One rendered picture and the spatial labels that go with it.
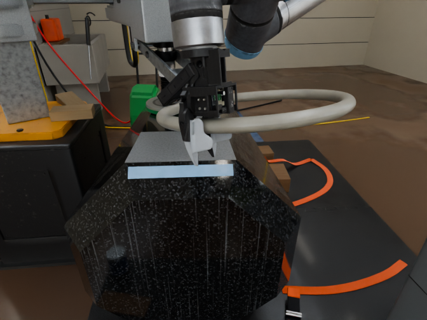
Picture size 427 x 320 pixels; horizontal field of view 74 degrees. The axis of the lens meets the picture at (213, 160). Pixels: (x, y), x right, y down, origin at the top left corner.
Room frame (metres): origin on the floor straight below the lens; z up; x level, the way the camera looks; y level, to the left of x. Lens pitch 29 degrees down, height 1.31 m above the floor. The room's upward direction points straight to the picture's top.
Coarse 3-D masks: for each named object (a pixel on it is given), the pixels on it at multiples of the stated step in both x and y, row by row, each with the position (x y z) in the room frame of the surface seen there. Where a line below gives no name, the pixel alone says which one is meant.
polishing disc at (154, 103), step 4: (148, 100) 1.32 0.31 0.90; (152, 100) 1.32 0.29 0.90; (156, 100) 1.32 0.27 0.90; (180, 100) 1.32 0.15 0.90; (148, 104) 1.26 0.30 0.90; (152, 104) 1.26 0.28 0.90; (156, 104) 1.26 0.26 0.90; (160, 104) 1.26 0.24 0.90; (148, 108) 1.24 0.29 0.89; (152, 108) 1.22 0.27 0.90; (156, 108) 1.21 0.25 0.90; (160, 108) 1.21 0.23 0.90
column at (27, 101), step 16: (0, 48) 1.35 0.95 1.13; (16, 48) 1.39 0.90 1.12; (0, 64) 1.34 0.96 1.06; (16, 64) 1.37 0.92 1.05; (32, 64) 1.41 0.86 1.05; (0, 80) 1.33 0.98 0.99; (16, 80) 1.36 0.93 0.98; (32, 80) 1.40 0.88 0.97; (0, 96) 1.31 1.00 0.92; (16, 96) 1.35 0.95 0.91; (32, 96) 1.39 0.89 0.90; (16, 112) 1.34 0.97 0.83; (32, 112) 1.38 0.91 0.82
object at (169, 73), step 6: (132, 42) 1.43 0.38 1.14; (138, 42) 1.46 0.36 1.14; (132, 48) 1.43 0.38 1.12; (138, 48) 1.47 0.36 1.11; (144, 48) 1.37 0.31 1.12; (144, 54) 1.38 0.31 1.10; (150, 54) 1.29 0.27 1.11; (150, 60) 1.30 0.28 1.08; (156, 60) 1.22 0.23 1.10; (162, 60) 1.18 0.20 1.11; (180, 60) 1.28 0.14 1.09; (186, 60) 1.22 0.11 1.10; (156, 66) 1.22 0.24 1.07; (162, 66) 1.16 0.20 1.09; (168, 66) 1.12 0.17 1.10; (162, 72) 1.16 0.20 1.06; (168, 72) 1.09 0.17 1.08; (174, 72) 1.06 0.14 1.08; (168, 78) 1.10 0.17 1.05
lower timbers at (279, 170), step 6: (264, 150) 2.31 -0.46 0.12; (270, 150) 2.31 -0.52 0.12; (270, 156) 2.26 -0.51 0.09; (276, 168) 1.96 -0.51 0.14; (282, 168) 1.96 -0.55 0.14; (276, 174) 1.88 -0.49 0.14; (282, 174) 1.88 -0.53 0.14; (282, 180) 1.80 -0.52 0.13; (288, 180) 1.81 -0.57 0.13; (288, 186) 1.81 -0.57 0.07
